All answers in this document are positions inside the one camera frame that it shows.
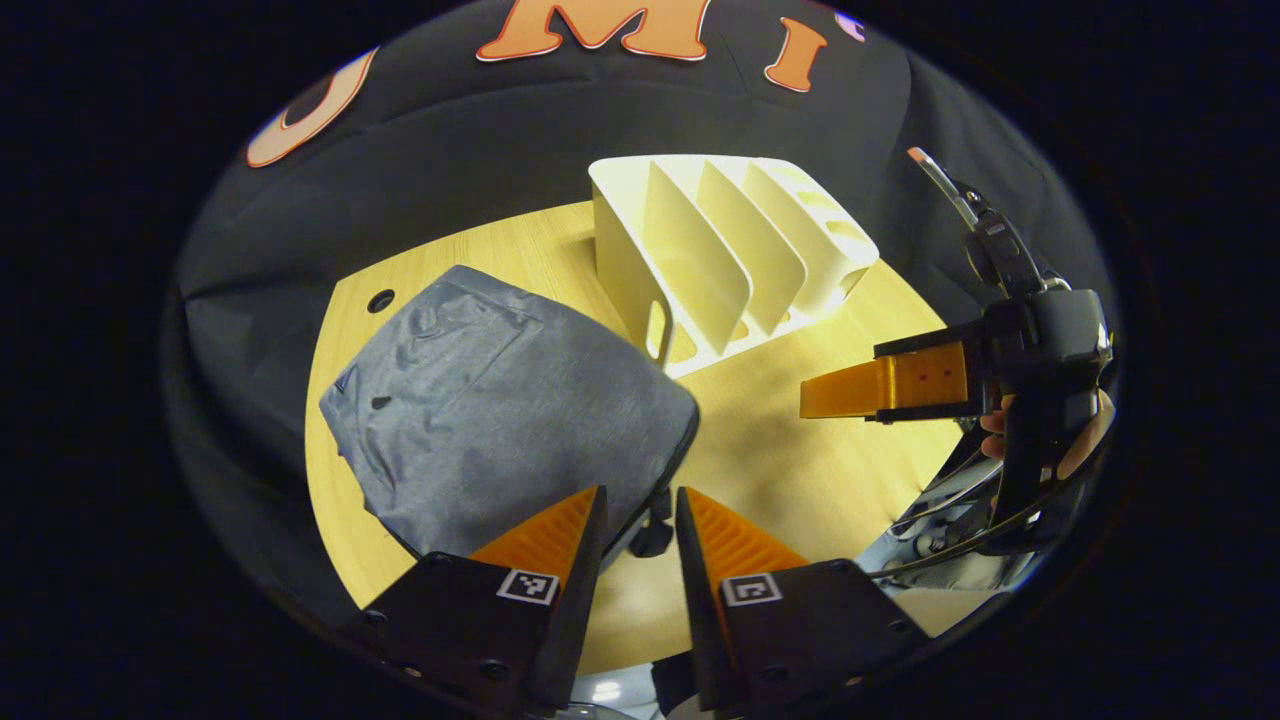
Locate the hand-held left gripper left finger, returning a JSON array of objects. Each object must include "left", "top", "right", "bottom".
[{"left": 350, "top": 485, "right": 609, "bottom": 716}]

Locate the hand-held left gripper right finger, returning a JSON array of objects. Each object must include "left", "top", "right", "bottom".
[{"left": 675, "top": 487, "right": 931, "bottom": 713}]

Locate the grey schoolbag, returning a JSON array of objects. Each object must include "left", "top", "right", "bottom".
[{"left": 320, "top": 265, "right": 701, "bottom": 559}]

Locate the white bookshelf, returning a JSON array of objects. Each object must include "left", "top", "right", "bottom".
[{"left": 588, "top": 155, "right": 881, "bottom": 379}]

